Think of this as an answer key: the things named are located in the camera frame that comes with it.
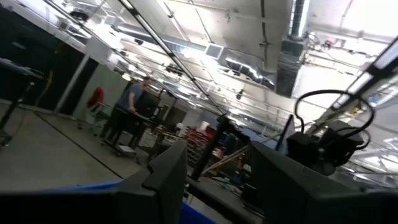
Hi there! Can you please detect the pale green curtain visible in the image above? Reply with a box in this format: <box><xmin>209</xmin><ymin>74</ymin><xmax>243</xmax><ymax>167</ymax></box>
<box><xmin>73</xmin><ymin>63</ymin><xmax>130</xmax><ymax>125</ymax></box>

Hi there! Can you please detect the black looped cable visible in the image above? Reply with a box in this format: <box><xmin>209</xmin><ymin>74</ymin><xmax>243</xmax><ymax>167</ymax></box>
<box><xmin>294</xmin><ymin>89</ymin><xmax>376</xmax><ymax>150</ymax></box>

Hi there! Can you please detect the red chair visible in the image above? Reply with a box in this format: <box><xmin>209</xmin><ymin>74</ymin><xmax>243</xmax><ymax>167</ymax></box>
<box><xmin>86</xmin><ymin>86</ymin><xmax>106</xmax><ymax>110</ymax></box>

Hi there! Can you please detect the shelf with red bins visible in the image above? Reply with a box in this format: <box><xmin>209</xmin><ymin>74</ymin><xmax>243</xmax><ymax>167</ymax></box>
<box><xmin>185</xmin><ymin>126</ymin><xmax>218</xmax><ymax>167</ymax></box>

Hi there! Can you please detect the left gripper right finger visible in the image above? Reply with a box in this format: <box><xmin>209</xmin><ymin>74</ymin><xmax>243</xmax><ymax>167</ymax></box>
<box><xmin>248</xmin><ymin>141</ymin><xmax>398</xmax><ymax>224</ymax></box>

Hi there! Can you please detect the thin black pole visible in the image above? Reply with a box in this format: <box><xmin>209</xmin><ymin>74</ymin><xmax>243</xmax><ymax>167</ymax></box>
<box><xmin>275</xmin><ymin>114</ymin><xmax>295</xmax><ymax>153</ymax></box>

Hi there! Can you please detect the silver ventilation duct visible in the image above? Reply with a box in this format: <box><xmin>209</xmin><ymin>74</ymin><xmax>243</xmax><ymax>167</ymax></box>
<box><xmin>118</xmin><ymin>24</ymin><xmax>276</xmax><ymax>91</ymax></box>

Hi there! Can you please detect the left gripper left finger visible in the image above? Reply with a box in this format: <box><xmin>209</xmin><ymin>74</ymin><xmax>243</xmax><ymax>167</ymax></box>
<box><xmin>0</xmin><ymin>139</ymin><xmax>188</xmax><ymax>224</ymax></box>

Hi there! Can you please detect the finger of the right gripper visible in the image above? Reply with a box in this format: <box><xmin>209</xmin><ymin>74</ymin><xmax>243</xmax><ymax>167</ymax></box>
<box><xmin>285</xmin><ymin>131</ymin><xmax>321</xmax><ymax>167</ymax></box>

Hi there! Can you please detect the blue ribbed plastic bin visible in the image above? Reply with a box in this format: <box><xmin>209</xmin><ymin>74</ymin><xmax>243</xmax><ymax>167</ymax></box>
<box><xmin>46</xmin><ymin>179</ymin><xmax>218</xmax><ymax>224</ymax></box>

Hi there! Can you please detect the person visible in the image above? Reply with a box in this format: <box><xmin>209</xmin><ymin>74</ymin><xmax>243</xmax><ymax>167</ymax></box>
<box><xmin>99</xmin><ymin>76</ymin><xmax>153</xmax><ymax>141</ymax></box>

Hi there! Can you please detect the black work table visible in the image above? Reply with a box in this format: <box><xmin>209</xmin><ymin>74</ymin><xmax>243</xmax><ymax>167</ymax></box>
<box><xmin>102</xmin><ymin>107</ymin><xmax>162</xmax><ymax>156</ymax></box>

